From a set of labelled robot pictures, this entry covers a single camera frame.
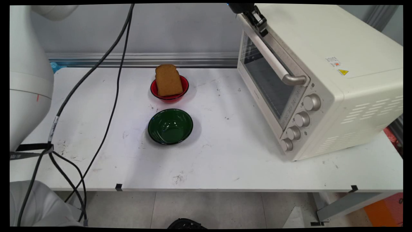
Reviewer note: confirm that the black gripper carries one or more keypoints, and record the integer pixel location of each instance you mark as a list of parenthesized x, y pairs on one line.
[(239, 7)]

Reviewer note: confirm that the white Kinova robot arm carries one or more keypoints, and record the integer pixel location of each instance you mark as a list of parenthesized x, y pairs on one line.
[(30, 80)]

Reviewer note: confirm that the white label sticker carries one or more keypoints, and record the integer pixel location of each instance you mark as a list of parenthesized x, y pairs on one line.
[(333, 62)]

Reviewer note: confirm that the large silver oven knob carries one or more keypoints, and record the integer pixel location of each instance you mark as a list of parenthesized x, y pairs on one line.
[(312, 102)]

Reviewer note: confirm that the yellow warning sticker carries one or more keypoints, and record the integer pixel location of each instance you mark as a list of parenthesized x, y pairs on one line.
[(343, 72)]

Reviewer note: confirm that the brown toast slice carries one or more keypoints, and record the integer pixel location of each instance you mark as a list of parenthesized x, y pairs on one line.
[(168, 80)]

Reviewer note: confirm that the cream toaster oven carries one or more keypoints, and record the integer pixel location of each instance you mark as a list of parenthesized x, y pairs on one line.
[(347, 80)]

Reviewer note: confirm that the red bowl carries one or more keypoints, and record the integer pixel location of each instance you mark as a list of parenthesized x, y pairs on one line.
[(170, 96)]

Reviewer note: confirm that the green bowl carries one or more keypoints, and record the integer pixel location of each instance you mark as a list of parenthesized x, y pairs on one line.
[(170, 126)]

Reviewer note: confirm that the red patterned object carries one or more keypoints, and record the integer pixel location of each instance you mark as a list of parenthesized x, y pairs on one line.
[(393, 138)]

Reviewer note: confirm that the black tape piece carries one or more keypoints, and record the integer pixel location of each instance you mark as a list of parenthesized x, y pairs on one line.
[(119, 187), (354, 188)]

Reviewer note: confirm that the white table leg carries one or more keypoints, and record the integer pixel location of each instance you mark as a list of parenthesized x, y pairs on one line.
[(347, 204)]

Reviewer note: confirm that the blue foam mat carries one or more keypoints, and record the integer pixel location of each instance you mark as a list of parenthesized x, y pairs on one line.
[(55, 67)]

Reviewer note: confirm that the black round object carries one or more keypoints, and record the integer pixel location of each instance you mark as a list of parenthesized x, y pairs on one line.
[(186, 224)]

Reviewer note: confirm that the orange box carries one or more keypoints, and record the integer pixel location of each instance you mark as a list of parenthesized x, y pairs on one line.
[(384, 211)]

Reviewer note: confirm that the aluminium rail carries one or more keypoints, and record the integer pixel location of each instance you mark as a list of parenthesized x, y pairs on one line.
[(180, 59)]

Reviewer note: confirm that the grey metal frame post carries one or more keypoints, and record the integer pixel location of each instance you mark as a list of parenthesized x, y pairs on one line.
[(383, 16)]

